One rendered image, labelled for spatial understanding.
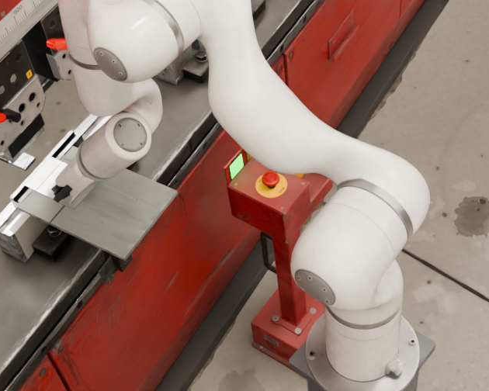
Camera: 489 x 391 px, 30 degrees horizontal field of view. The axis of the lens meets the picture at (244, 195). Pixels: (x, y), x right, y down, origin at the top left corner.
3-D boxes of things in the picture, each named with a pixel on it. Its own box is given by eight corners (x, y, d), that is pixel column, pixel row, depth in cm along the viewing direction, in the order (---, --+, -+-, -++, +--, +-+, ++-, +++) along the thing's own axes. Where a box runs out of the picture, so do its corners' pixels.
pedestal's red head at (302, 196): (286, 245, 209) (282, 198, 195) (231, 216, 216) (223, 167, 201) (333, 187, 218) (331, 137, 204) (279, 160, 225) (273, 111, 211)
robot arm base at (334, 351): (441, 342, 152) (450, 284, 138) (376, 427, 145) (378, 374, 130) (349, 285, 161) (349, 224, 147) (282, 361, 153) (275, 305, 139)
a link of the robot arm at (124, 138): (101, 120, 165) (71, 157, 160) (128, 98, 154) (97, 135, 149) (135, 151, 167) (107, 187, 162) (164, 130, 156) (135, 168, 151)
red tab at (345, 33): (334, 62, 259) (334, 43, 254) (328, 60, 260) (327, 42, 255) (358, 29, 267) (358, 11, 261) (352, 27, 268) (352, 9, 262)
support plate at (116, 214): (125, 261, 170) (124, 258, 169) (19, 210, 180) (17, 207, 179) (178, 193, 179) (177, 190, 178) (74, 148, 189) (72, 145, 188)
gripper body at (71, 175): (99, 126, 167) (79, 143, 176) (66, 164, 162) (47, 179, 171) (130, 153, 169) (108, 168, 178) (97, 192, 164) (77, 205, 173)
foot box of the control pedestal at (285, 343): (322, 388, 258) (320, 368, 248) (251, 345, 268) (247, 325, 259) (358, 335, 267) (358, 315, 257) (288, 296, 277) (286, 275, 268)
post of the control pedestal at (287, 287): (296, 326, 257) (286, 213, 214) (281, 318, 259) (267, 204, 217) (307, 313, 259) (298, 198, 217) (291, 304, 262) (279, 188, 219)
